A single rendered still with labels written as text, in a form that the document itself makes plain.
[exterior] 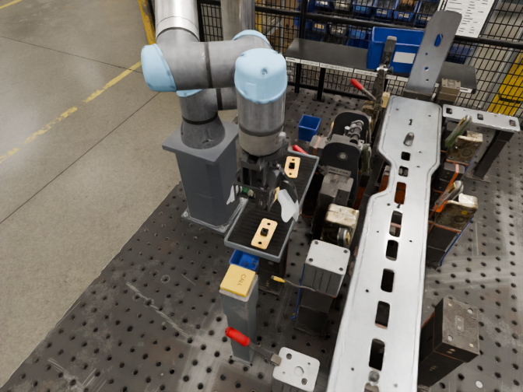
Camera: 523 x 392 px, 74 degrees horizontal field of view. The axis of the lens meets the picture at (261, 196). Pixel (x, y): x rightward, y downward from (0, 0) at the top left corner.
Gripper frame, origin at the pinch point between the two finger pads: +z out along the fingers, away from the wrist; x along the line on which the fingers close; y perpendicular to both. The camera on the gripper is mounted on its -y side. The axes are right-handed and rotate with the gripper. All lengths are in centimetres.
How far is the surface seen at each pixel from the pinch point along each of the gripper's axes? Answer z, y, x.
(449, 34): 0, -109, 36
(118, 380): 55, 35, -33
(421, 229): 25, -30, 39
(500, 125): 25, -95, 65
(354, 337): 25.4, 9.5, 26.7
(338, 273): 14.6, 0.8, 19.0
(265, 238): 9.1, 1.2, 0.8
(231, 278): 9.4, 13.6, -2.5
